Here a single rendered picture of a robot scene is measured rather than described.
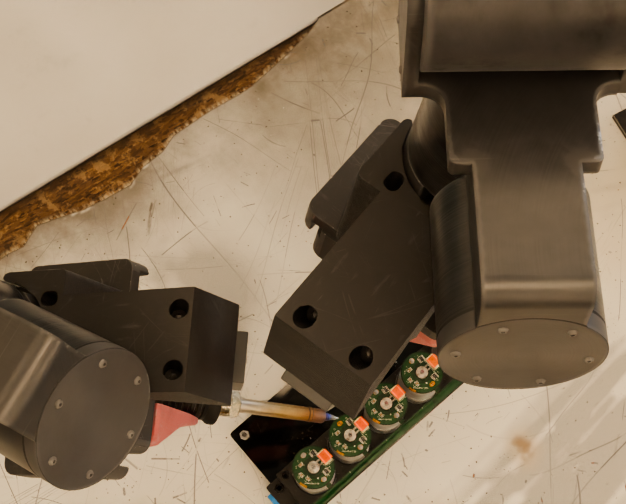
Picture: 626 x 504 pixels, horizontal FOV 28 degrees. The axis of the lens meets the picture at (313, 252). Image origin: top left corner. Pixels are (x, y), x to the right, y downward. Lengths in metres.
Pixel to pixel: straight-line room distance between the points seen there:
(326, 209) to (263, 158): 0.31
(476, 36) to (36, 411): 0.20
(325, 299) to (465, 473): 0.36
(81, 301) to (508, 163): 0.21
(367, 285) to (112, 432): 0.11
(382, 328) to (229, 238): 0.38
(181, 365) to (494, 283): 0.16
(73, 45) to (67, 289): 0.36
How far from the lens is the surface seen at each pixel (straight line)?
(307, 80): 0.86
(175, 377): 0.52
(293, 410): 0.69
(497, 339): 0.41
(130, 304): 0.52
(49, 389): 0.46
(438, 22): 0.39
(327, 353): 0.45
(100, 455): 0.49
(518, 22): 0.39
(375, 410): 0.74
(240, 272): 0.82
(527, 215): 0.40
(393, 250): 0.47
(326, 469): 0.73
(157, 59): 0.87
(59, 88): 0.88
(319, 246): 0.54
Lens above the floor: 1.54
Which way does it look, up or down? 75 degrees down
